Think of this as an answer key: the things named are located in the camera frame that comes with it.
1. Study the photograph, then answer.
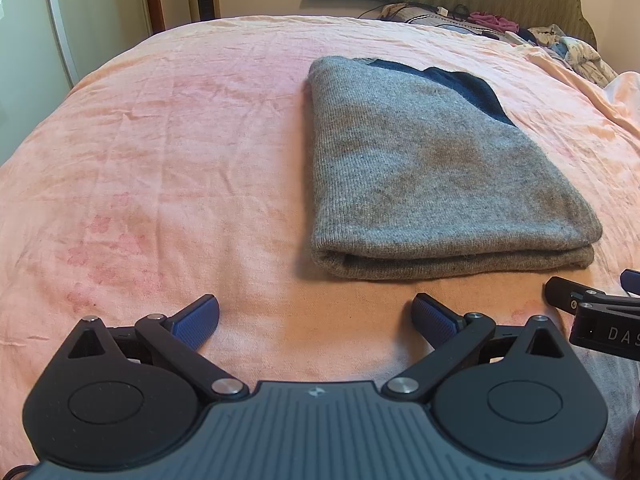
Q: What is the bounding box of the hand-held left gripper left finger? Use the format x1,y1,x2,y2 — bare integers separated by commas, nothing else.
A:
67,294,250,402

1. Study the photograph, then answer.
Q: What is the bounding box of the pink bed sheet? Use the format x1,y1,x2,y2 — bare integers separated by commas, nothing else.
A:
0,14,640,466

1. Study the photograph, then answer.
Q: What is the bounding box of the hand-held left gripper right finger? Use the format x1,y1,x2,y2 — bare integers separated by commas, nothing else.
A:
381,294,568,402

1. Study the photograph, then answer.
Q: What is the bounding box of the grey sweater with navy sleeves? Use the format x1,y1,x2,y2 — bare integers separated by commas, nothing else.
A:
305,56,603,281

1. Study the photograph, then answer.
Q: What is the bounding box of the pile of light clothes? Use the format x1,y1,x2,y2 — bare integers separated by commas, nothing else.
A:
515,23,619,87

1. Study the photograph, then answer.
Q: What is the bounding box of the magenta cloth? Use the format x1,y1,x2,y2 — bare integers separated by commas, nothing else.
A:
467,10,521,34

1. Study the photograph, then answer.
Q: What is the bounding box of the patterned pillow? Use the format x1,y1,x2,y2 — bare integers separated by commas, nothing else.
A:
379,3,482,36

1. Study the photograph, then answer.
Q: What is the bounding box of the white wardrobe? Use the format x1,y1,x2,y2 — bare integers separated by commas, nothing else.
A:
0,0,152,167

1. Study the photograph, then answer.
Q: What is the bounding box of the grey cloth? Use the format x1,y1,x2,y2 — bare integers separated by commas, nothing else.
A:
570,347,640,480

